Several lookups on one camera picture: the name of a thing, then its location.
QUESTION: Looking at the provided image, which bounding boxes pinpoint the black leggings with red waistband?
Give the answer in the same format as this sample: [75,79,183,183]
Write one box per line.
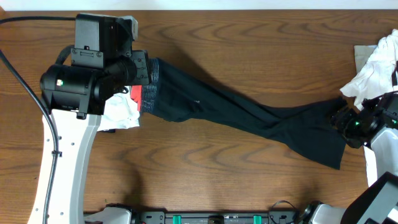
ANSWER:
[140,58,346,169]

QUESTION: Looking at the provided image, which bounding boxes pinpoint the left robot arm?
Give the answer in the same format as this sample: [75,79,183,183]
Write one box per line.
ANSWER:
[29,14,151,223]

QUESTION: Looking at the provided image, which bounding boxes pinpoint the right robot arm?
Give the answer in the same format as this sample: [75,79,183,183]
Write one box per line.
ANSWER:
[302,91,397,224]

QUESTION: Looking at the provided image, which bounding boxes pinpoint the crumpled white shirt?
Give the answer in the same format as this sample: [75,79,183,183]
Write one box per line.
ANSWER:
[340,29,397,186]

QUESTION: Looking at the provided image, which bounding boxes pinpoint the folded white garment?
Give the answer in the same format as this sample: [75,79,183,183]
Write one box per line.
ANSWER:
[98,93,140,131]

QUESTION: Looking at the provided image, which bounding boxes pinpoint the grey cloth piece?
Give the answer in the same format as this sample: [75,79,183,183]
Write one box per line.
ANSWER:
[354,45,377,73]

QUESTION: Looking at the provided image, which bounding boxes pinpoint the folded black garment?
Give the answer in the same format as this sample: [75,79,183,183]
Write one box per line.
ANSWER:
[99,129,116,133]

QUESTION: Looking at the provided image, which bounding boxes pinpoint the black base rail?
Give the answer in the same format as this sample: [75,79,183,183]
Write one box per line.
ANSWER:
[83,200,307,224]

